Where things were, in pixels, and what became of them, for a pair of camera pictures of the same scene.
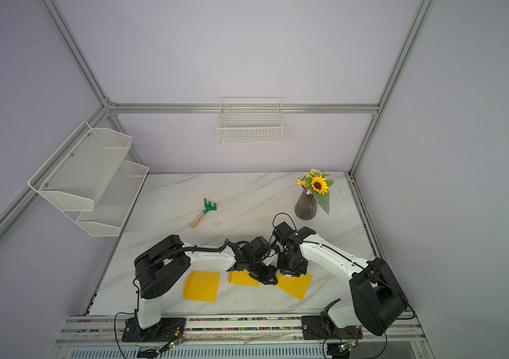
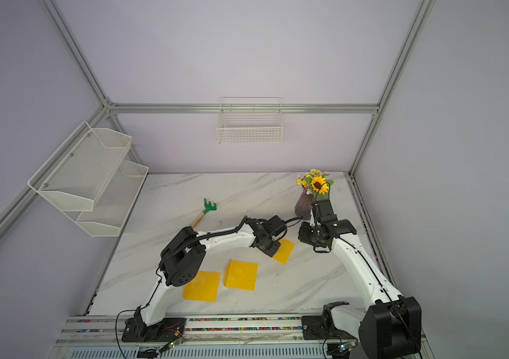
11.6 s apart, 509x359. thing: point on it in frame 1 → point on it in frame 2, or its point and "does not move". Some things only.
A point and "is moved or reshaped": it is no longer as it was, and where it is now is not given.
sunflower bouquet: x=317 y=182 does not move
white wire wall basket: x=250 y=120 does not move
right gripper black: x=286 y=269 → x=304 y=235
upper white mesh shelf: x=76 y=176 does not move
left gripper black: x=266 y=279 → x=276 y=244
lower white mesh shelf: x=114 y=203 does not move
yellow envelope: x=297 y=286 is moved or reshaped
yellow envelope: x=202 y=286 does not move
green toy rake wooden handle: x=209 y=207 does not move
